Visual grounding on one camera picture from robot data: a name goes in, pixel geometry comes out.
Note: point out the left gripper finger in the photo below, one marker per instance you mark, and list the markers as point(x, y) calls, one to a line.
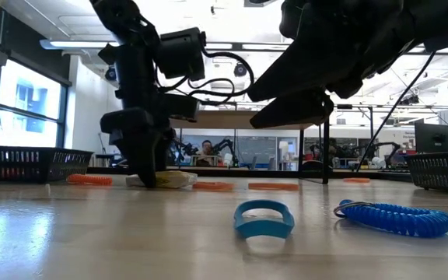
point(144, 163)
point(165, 145)

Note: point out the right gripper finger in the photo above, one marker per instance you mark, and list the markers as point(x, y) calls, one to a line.
point(298, 110)
point(309, 70)

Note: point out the silver yellow snack bar wrapper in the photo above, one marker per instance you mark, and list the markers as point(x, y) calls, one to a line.
point(177, 179)

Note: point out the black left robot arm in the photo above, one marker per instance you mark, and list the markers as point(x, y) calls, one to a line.
point(134, 70)

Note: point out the person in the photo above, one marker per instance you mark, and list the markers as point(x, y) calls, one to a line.
point(207, 149)

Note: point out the black round ceiling device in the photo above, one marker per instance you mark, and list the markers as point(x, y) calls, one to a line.
point(109, 74)
point(240, 69)

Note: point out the orange rubber band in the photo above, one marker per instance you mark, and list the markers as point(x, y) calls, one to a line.
point(357, 180)
point(272, 187)
point(213, 186)

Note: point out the long ceiling light strip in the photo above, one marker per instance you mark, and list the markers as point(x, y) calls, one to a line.
point(76, 44)

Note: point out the black plastic mesh basket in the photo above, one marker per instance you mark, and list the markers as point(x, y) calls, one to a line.
point(442, 169)
point(33, 163)

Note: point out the blue silicone wristband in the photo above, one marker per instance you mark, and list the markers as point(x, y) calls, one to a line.
point(264, 230)

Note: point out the black monitor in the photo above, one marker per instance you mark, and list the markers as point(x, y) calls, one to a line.
point(434, 138)

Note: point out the wooden shelf with black frame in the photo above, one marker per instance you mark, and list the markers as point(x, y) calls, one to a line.
point(224, 120)

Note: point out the black metal table frame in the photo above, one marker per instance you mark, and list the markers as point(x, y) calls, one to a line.
point(267, 173)

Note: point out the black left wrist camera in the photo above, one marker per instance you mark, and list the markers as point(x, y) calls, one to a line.
point(181, 52)

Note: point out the large window with dark frame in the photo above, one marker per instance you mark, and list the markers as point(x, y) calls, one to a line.
point(29, 93)

